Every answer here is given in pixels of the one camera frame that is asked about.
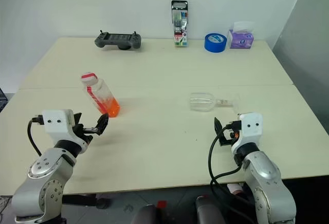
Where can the small red floor object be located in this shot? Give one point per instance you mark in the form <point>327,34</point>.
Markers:
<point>162,204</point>

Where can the blue tape roll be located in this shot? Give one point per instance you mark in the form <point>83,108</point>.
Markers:
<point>215,43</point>

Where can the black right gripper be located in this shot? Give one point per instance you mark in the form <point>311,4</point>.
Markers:
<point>236,130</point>

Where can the dark laptop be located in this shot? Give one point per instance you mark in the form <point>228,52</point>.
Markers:
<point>2,100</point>

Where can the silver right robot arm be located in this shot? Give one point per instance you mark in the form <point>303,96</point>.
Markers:
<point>267,183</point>

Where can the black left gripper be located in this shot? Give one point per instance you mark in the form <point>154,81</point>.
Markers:
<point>81,131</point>

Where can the bottle with orange liquid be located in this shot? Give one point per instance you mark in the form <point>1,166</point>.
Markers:
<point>101,98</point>

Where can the black table leg with caster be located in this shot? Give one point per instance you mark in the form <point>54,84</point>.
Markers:
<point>84,200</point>

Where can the grey partition panel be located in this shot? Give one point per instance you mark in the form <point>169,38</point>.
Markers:
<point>306,41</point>

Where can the pack of coloured markers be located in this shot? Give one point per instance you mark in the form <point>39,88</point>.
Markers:
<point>180,26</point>

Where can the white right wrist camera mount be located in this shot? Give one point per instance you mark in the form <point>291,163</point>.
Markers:
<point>250,129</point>

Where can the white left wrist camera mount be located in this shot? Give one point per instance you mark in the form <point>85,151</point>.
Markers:
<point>56,123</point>

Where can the clear glass cup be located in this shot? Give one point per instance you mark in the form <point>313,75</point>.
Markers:
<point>201,102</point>

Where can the purple tissue box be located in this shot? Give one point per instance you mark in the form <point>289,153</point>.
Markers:
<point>241,39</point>

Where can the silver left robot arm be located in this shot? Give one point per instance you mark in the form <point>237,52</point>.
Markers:
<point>46,177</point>

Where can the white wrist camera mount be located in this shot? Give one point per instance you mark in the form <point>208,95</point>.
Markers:
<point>250,129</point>
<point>56,123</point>

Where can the dark rounded shape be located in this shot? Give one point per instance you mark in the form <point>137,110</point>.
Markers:
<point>146,216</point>
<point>209,211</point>

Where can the grey handheld game controller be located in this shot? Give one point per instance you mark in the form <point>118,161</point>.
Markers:
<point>118,40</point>

